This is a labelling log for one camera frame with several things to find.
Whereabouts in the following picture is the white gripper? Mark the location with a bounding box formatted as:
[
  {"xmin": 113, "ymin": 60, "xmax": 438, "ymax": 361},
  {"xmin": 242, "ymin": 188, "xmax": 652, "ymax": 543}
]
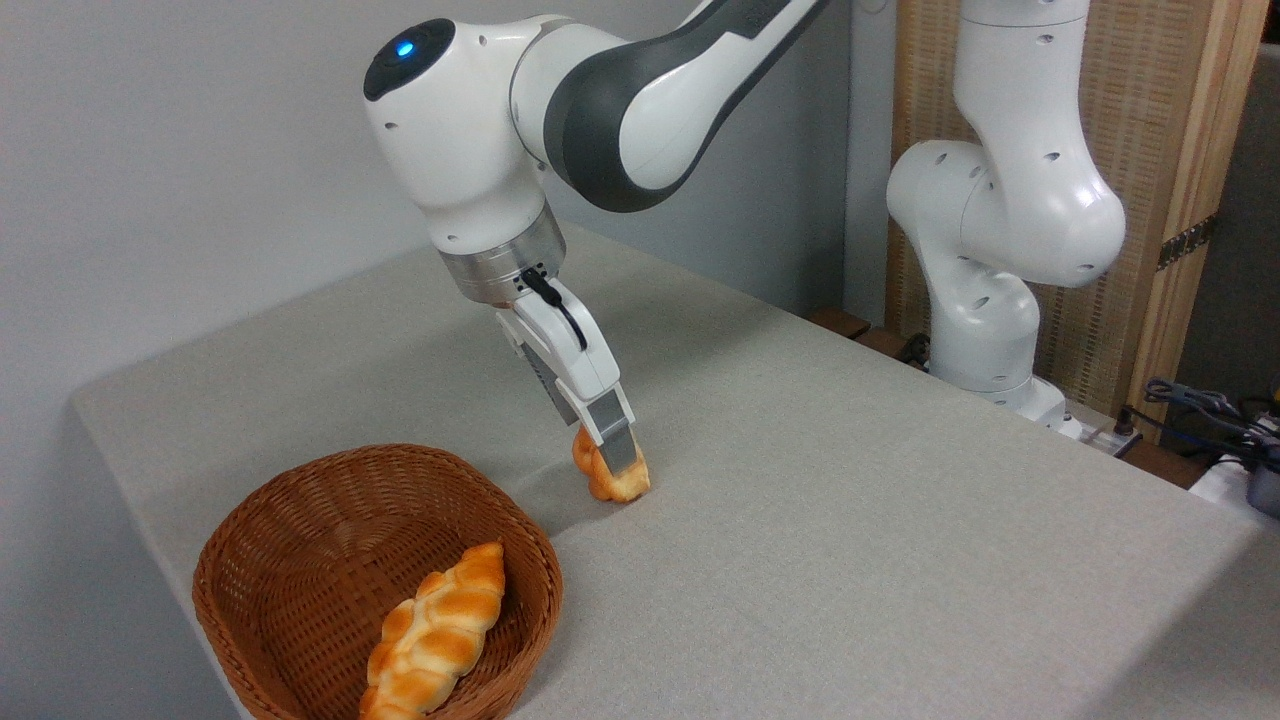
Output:
[{"xmin": 497, "ymin": 278, "xmax": 641, "ymax": 476}]

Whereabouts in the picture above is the pale round bread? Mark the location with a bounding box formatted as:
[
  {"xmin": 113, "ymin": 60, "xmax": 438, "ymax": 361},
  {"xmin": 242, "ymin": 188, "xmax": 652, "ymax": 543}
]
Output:
[{"xmin": 571, "ymin": 425, "xmax": 652, "ymax": 504}]

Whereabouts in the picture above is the golden braided bread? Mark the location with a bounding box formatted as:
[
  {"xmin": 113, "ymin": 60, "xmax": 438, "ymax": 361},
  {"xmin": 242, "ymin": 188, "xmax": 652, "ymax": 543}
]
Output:
[{"xmin": 358, "ymin": 541, "xmax": 507, "ymax": 720}]

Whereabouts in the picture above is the grey tablecloth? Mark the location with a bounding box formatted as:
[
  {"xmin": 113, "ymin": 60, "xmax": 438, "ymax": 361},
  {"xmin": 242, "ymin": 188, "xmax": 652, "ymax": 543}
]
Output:
[{"xmin": 70, "ymin": 222, "xmax": 1280, "ymax": 720}]

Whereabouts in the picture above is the brown wicker basket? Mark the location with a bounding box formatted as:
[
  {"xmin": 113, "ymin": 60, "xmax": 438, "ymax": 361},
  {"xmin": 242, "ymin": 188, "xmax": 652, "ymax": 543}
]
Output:
[{"xmin": 192, "ymin": 443, "xmax": 564, "ymax": 720}]

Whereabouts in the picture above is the metal screen hinge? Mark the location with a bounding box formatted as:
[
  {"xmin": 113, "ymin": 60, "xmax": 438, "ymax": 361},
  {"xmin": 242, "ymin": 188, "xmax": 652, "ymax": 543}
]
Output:
[{"xmin": 1157, "ymin": 213, "xmax": 1219, "ymax": 271}]

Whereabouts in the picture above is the wooden rattan screen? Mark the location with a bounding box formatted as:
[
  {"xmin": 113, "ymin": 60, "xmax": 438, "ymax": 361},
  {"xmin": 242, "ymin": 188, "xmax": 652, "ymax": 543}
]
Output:
[{"xmin": 885, "ymin": 0, "xmax": 1271, "ymax": 446}]

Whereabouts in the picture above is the white box with grey device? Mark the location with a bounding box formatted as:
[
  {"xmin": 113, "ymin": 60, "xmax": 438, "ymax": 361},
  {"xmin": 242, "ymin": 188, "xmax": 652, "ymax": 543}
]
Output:
[{"xmin": 1188, "ymin": 450, "xmax": 1280, "ymax": 531}]

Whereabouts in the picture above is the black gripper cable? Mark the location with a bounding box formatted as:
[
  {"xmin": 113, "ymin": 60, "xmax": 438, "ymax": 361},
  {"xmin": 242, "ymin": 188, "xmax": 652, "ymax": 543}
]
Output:
[{"xmin": 520, "ymin": 268, "xmax": 589, "ymax": 351}]

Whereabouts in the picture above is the black cable bundle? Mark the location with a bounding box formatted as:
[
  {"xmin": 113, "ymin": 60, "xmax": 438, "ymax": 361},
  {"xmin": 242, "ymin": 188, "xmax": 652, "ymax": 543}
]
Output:
[{"xmin": 1143, "ymin": 377, "xmax": 1280, "ymax": 471}]

